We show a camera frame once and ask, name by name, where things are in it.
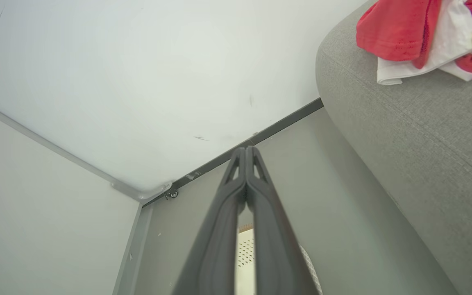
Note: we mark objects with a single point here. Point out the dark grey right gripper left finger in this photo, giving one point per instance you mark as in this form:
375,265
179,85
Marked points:
215,246

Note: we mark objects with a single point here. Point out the grey metal panel frame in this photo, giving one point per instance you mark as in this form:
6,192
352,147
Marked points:
137,192

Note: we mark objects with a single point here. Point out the red and white garment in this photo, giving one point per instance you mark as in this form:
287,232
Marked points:
395,32

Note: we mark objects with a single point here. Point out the cream perforated laundry basket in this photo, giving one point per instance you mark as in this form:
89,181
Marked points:
245,262

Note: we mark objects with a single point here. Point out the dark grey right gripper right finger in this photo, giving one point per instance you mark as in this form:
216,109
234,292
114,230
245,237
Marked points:
277,254

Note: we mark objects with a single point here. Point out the small black caster wheel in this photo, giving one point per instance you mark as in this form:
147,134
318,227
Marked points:
172,194

